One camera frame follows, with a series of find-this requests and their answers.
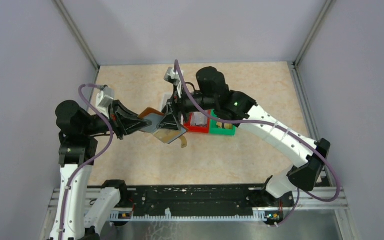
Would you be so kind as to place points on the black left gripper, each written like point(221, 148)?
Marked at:
point(115, 121)

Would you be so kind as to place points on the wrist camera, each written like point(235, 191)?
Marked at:
point(104, 99)
point(172, 76)

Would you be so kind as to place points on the translucent white plastic bin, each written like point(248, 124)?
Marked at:
point(166, 100)

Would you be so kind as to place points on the white VIP card stack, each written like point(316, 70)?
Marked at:
point(199, 120)

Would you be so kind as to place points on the red plastic bin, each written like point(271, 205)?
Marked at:
point(194, 129)

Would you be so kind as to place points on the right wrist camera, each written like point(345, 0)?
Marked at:
point(172, 76)

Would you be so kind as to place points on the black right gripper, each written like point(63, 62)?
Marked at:
point(177, 108)

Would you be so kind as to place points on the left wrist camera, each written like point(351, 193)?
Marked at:
point(104, 99)

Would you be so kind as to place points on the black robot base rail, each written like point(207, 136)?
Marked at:
point(202, 202)

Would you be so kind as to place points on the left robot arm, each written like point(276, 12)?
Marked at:
point(77, 155)

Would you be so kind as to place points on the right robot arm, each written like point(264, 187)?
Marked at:
point(216, 101)

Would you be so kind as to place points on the gold credit card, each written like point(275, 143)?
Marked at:
point(167, 136)

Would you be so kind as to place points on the brown leather card holder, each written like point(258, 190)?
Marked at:
point(155, 117)

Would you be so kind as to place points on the green plastic bin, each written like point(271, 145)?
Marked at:
point(218, 128)

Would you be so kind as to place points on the gold card in green bin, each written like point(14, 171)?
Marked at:
point(226, 126)

